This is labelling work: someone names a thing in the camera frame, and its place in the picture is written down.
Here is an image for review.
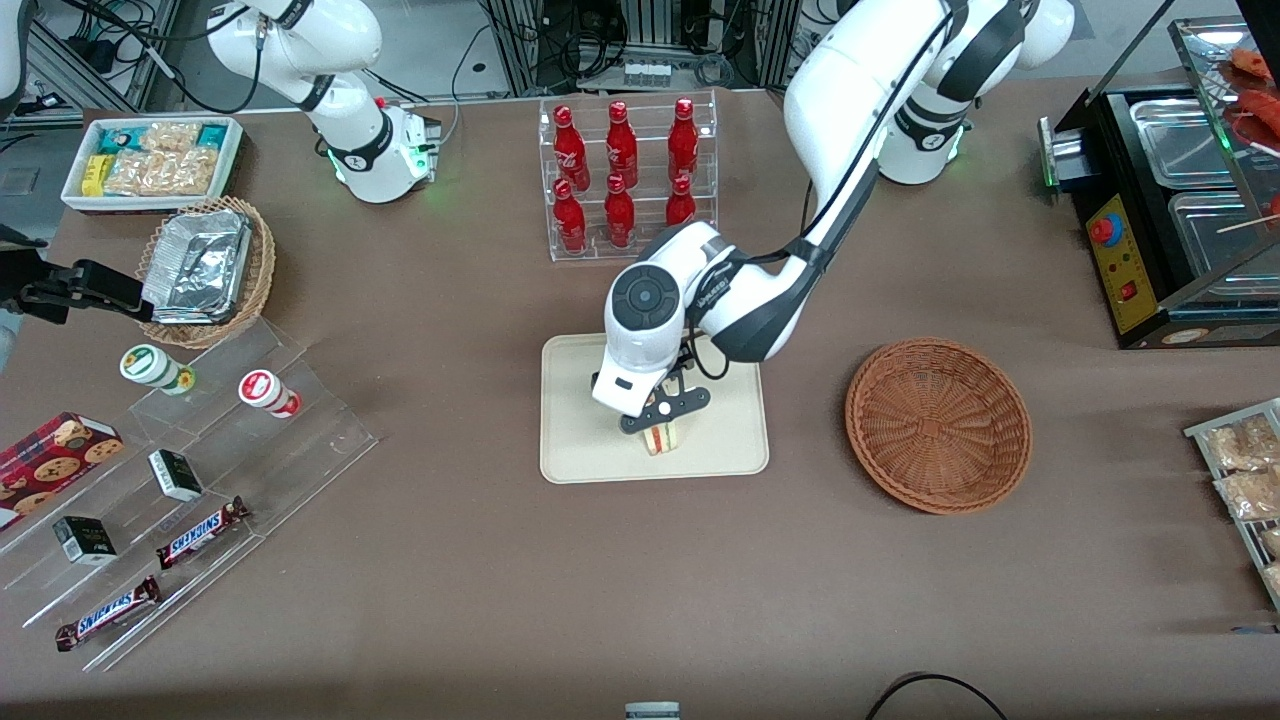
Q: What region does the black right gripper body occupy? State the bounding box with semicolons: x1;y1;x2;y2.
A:
0;250;79;326

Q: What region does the cream rectangular tray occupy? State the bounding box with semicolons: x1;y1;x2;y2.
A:
540;326;770;485

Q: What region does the oval tan wicker basket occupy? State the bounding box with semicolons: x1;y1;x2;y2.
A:
136;196;277;350

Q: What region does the round brown wicker basket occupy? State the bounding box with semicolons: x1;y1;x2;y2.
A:
845;337;1033;516

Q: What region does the green lid cup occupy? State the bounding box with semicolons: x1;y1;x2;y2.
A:
120;344;196;396

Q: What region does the silver foil container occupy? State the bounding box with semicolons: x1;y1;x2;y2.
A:
142;209;253;326

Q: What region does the clear rice cracker bag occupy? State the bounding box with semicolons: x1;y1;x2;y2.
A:
104;148;219;197
140;122;202;153

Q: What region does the clear acrylic bottle rack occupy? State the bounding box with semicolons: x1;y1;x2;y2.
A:
538;90;719;263

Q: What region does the red cookie box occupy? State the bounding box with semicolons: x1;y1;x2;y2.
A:
0;412;125;531

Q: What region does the red lid cup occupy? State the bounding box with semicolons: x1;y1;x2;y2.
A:
238;369;302;419

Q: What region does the white snack bin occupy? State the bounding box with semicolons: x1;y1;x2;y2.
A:
62;117;244;214

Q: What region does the small black box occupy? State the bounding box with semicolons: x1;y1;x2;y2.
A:
148;449;204;502
52;516;118;566

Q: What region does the clear acrylic stepped display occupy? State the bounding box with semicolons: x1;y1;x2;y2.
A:
0;318;379;673

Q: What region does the Snickers chocolate bar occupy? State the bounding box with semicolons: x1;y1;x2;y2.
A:
156;497;250;571
55;576;162;652

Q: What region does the black hot food warmer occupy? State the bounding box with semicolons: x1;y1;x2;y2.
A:
1038;15;1280;349

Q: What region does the steel warmer pan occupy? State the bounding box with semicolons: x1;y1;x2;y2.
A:
1168;190;1280;284
1130;97;1243;189

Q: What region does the aluminium frame rack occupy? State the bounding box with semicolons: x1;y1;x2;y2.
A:
480;0;801;96

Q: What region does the black table cable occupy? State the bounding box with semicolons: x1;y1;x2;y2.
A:
865;673;1011;720

